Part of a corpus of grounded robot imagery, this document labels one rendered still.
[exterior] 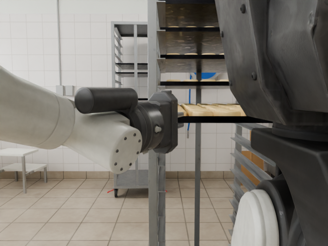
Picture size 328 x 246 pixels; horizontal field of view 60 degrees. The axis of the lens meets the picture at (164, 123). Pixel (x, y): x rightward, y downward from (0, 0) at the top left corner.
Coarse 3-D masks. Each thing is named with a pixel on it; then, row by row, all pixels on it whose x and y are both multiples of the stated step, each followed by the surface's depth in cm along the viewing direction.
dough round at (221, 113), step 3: (222, 111) 65; (225, 111) 65; (228, 111) 65; (231, 111) 65; (234, 111) 65; (237, 111) 65; (219, 114) 65; (222, 114) 64; (225, 114) 64; (228, 114) 64; (231, 114) 63; (234, 114) 63; (237, 114) 64; (240, 114) 65
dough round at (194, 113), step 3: (192, 111) 66; (195, 111) 65; (198, 111) 65; (201, 111) 65; (204, 111) 65; (207, 111) 65; (210, 111) 65; (192, 114) 65; (195, 114) 64; (198, 114) 64; (201, 114) 64; (204, 114) 64; (207, 114) 64; (210, 114) 64
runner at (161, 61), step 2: (158, 54) 101; (158, 56) 101; (158, 58) 93; (160, 58) 93; (162, 58) 93; (164, 58) 93; (158, 60) 97; (160, 60) 97; (162, 60) 97; (164, 60) 97; (158, 62) 104; (160, 62) 104; (162, 62) 104; (164, 62) 104; (158, 64) 111; (160, 64) 111; (162, 64) 111; (164, 64) 111; (160, 66) 119; (162, 66) 119; (164, 66) 119; (160, 68) 128; (162, 68) 128; (164, 68) 128; (160, 70) 138; (162, 70) 138; (164, 70) 138; (160, 72) 151; (162, 72) 151; (164, 72) 151
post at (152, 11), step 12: (156, 0) 91; (156, 12) 92; (156, 24) 92; (156, 36) 92; (156, 48) 93; (156, 60) 93; (156, 72) 94; (156, 84) 94; (156, 156) 96; (156, 168) 97; (156, 180) 97; (156, 192) 98; (156, 204) 98; (156, 216) 98; (156, 228) 99; (156, 240) 99
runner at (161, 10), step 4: (160, 4) 94; (164, 4) 94; (160, 8) 98; (164, 8) 98; (160, 12) 103; (164, 12) 103; (160, 16) 108; (164, 16) 108; (160, 20) 115; (164, 20) 115; (160, 24) 121; (164, 24) 121
